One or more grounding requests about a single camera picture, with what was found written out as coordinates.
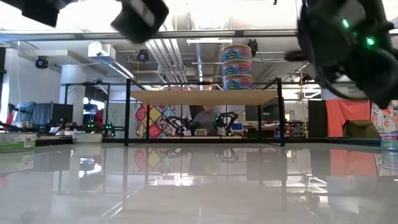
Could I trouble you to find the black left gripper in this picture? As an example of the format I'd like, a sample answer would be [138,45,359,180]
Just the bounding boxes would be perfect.
[109,0,170,45]

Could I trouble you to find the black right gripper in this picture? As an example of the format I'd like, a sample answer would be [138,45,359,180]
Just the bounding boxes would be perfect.
[284,0,398,110]

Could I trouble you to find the Wild Planet blue seafood can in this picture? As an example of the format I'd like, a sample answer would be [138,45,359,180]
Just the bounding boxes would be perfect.
[221,44,253,63]
[221,74,254,91]
[221,60,253,77]

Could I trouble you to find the black hanging ceiling device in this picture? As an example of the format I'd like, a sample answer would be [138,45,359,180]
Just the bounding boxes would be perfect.
[248,38,259,60]

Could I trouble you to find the white ceiling unit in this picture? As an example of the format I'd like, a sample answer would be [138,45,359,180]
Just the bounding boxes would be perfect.
[87,41,117,62]

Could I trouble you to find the black computer monitor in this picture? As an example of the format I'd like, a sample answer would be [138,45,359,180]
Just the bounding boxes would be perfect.
[244,98,285,124]

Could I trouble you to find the black partition panel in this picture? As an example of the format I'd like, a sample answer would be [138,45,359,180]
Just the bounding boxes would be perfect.
[307,99,328,138]

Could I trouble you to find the orange hanging cloth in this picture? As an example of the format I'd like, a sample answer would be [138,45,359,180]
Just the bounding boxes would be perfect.
[325,99,372,138]

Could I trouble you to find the olive green jacket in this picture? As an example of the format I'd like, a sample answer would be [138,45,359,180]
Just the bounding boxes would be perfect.
[343,119,381,139]

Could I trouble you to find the colourful patchwork quilt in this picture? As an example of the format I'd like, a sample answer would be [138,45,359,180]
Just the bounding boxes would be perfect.
[134,105,177,139]

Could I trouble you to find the person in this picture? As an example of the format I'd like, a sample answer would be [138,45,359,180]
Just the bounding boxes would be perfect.
[192,105,222,137]

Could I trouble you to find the floral patterned cloth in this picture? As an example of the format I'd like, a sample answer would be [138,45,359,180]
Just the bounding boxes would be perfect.
[369,101,398,134]

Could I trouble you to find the red tool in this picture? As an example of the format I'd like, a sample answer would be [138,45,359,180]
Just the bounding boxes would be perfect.
[3,103,16,125]

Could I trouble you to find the black round ceiling camera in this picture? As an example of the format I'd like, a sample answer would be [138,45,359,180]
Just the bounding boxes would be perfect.
[34,55,50,70]
[136,49,150,63]

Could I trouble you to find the yellow hanging rope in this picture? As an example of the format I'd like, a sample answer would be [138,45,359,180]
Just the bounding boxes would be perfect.
[298,63,309,139]

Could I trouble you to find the black metal rack frame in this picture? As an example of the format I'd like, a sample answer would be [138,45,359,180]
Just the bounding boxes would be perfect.
[61,80,112,125]

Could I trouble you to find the silver air duct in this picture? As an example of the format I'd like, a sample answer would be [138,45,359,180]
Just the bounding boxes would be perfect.
[193,42,225,91]

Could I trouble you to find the wooden shelf black metal frame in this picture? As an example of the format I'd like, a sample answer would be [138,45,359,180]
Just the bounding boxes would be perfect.
[123,77,285,147]

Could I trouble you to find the black aluminium table frame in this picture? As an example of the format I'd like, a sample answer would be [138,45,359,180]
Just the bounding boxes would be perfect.
[35,136,382,147]

